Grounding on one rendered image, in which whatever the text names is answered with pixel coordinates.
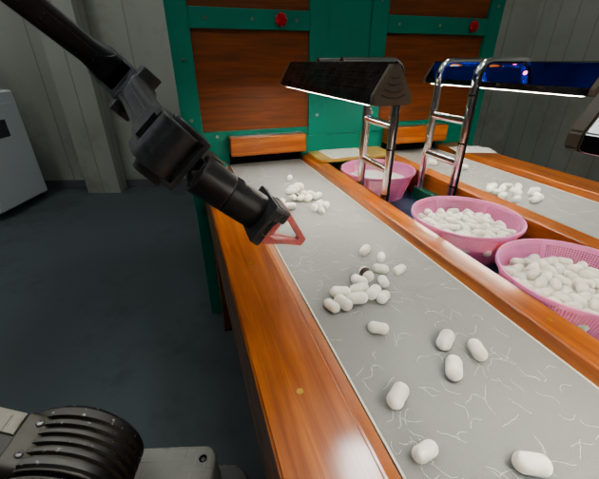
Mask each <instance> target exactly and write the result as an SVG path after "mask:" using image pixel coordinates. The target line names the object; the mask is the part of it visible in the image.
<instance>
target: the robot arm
mask: <svg viewBox="0 0 599 479"><path fill-rule="evenodd" d="M0 1H1V2H3V3H4V4H5V5H7V6H8V7H9V8H11V9H12V10H14V11H15V12H16V13H18V14H19V15H20V16H22V17H23V18H24V19H26V20H27V21H28V22H30V23H31V24H32V25H34V26H35V27H36V28H38V29H39V30H41V31H42V32H43V33H45V34H46V36H48V37H49V38H50V39H52V40H53V41H54V42H56V43H57V44H58V45H60V46H61V47H62V48H64V49H65V50H67V51H68V52H69V53H71V54H72V55H73V56H75V57H76V58H77V59H79V60H80V61H81V62H82V63H83V64H84V65H85V66H86V67H87V69H88V71H87V72H88V73H89V74H90V75H91V76H92V77H93V78H94V79H95V80H96V81H97V82H98V83H99V84H100V85H101V87H102V88H103V89H104V90H105V91H106V92H107V93H108V94H109V95H110V96H111V97H112V99H111V100H110V102H109V103H108V104H109V108H110V109H112V110H113V111H114V112H115V113H117V114H118V115H119V116H120V117H122V118H123V119H124V120H126V121H127V122H128V121H129V120H130V122H131V125H132V127H131V131H130V137H131V139H130V140H129V141H128V142H127V143H128V146H129V149H130V152H131V153H132V155H133V156H134V157H135V158H136V159H135V160H134V161H135V162H134V163H133V167H134V168H135V169H136V170H137V171H138V172H139V173H141V174H142V175H143V176H145V177H146V178H147V179H149V180H150V181H151V182H153V183H154V184H156V185H158V184H159V183H162V184H163V185H164V186H166V187H167V188H168V189H170V190H171V191H172V190H173V188H174V187H175V186H176V185H177V184H178V183H179V182H180V181H181V179H182V178H183V177H184V176H185V175H186V180H187V185H186V189H185V190H186V191H188V192H189V193H191V194H192V195H194V196H196V197H197V198H199V199H201V200H202V201H205V202H206V203H208V204H210V205H211V206H213V207H214V208H216V209H218V210H219V211H221V212H223V213H224V214H225V215H227V216H228V217H230V218H232V219H233V220H235V221H237V222H239V223H240V224H242V225H243V227H244V230H245V232H246V234H247V237H248V238H249V240H250V241H251V242H253V243H254V244H256V245H259V244H260V243H262V244H292V245H302V244H303V243H304V242H305V240H306V238H305V236H304V235H303V234H302V232H301V230H300V228H299V226H298V225H297V223H296V221H295V219H294V218H293V216H292V214H291V212H290V211H289V209H288V208H287V206H286V205H285V204H284V203H283V202H282V200H280V199H279V198H275V197H272V196H271V194H270V193H269V192H268V189H267V188H265V187H264V186H263V185H262V186H261V187H260V189H259V190H258V189H257V188H255V187H254V186H252V185H251V184H249V183H248V182H246V181H245V180H243V179H241V178H240V177H238V176H237V175H236V174H235V173H233V172H232V171H230V170H229V169H227V168H226V167H225V166H224V165H223V163H222V161H221V160H220V159H219V157H218V156H217V155H216V154H215V153H213V152H211V151H209V150H208V149H209V147H210V146H211V144H210V143H209V141H208V140H207V139H206V138H204V137H203V136H202V135H201V134H200V133H199V132H197V131H196V130H195V129H194V128H193V127H192V126H191V125H190V124H188V123H187V122H186V121H185V120H184V119H183V118H182V117H181V116H180V115H178V114H177V113H174V114H172V113H171V112H169V111H168V110H167V109H166V108H164V107H163V106H162V105H161V104H160V103H159V102H158V101H157V99H156V91H155V89H156V88H157V87H158V86H159V84H160V83H161V81H160V79H158V78H157V77H156V76H155V74H153V73H152V72H151V71H150V70H149V69H148V68H146V67H145V65H143V64H141V65H140V66H139V67H138V68H135V67H134V66H133V65H132V64H130V63H129V61H128V60H127V59H126V58H125V57H123V56H122V55H121V54H120V53H119V52H118V51H117V50H116V49H115V48H113V47H112V46H111V45H109V46H107V45H105V44H103V43H101V42H99V41H97V40H96V39H94V38H93V37H91V36H90V35H88V34H87V33H86V32H84V31H83V30H82V29H81V28H80V27H78V26H77V25H76V24H75V23H74V22H73V21H71V20H70V19H69V18H68V17H67V16H65V15H64V14H63V13H62V12H61V11H60V10H58V9H57V8H56V7H55V6H54V5H52V4H51V3H50V2H49V0H0ZM287 221H288V223H289V224H290V226H291V227H292V229H293V230H294V232H295V234H296V236H295V237H291V236H286V235H284V234H281V233H278V232H276V231H277V230H278V228H279V227H280V226H281V225H284V224H285V223H286V222H287Z"/></svg>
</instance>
